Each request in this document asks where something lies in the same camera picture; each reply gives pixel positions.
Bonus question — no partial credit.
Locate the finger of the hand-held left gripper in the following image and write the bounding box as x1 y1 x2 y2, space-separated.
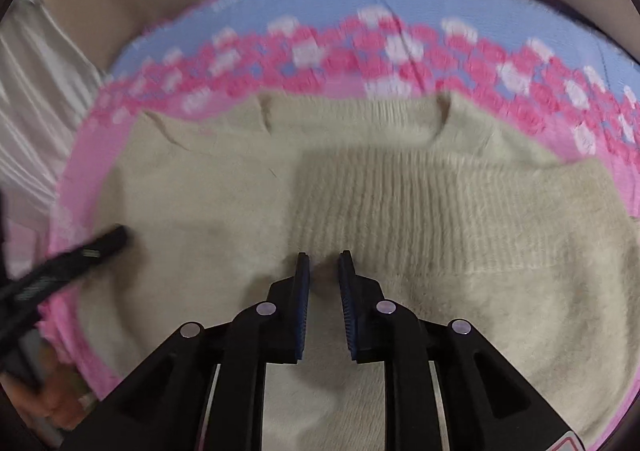
0 225 130 357

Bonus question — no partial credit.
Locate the pink floral bedsheet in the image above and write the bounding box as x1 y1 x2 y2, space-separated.
42 0 640 451

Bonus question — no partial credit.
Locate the person's left hand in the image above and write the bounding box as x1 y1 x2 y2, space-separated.
0 346 101 432

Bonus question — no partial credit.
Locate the beige sweater with black hearts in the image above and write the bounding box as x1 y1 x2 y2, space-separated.
75 93 640 451

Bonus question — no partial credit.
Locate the white satin curtain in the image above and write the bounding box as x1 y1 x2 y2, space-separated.
0 0 108 262

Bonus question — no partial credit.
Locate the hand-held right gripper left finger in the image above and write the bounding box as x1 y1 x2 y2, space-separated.
60 252 312 451

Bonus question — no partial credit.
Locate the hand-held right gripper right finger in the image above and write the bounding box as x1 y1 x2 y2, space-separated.
338 251 588 451

